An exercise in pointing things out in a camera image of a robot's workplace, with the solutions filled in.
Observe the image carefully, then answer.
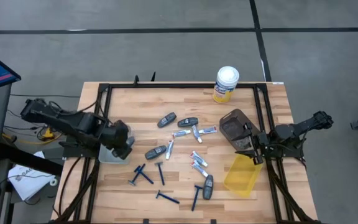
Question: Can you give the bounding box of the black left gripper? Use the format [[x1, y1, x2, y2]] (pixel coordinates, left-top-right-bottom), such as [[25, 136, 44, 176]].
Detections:
[[99, 119, 135, 160]]

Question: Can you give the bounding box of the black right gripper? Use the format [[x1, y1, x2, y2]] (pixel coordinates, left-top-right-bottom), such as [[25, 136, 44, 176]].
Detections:
[[234, 122, 273, 165]]

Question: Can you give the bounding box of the blue disposable razor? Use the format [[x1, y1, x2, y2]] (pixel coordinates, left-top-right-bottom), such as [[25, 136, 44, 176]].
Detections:
[[134, 166, 155, 185], [127, 164, 147, 187], [155, 190, 180, 205], [154, 161, 166, 186], [191, 184, 204, 212]]

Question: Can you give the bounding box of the clear frosted plastic bin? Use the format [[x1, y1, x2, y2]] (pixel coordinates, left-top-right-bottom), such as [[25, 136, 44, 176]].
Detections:
[[98, 143, 132, 165]]

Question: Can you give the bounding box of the grey translucent plastic bin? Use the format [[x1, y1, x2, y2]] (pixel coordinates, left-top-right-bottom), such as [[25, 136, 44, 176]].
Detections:
[[218, 108, 260, 151]]

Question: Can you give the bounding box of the yellow translucent plastic bin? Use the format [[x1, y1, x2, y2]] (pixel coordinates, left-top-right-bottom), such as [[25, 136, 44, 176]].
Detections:
[[223, 154, 264, 198]]

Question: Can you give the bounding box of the Lysol wipes canister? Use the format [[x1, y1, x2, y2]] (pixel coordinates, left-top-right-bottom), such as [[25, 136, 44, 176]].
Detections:
[[212, 65, 240, 104]]

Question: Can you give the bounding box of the black desk beam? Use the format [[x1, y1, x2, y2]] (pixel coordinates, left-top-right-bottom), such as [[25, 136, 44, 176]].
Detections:
[[0, 142, 64, 177]]

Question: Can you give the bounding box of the white paper booklet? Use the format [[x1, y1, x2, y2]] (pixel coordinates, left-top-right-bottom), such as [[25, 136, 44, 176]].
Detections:
[[7, 151, 56, 202]]

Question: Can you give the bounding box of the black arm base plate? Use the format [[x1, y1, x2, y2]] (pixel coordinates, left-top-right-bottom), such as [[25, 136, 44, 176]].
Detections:
[[267, 146, 306, 160], [59, 140, 103, 160]]

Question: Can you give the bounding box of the yellow cable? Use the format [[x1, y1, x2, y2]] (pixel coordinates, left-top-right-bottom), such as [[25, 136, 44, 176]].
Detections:
[[1, 126, 62, 146]]

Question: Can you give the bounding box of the black aluminium table frame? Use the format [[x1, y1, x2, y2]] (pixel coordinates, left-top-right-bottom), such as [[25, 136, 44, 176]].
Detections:
[[47, 81, 319, 224]]

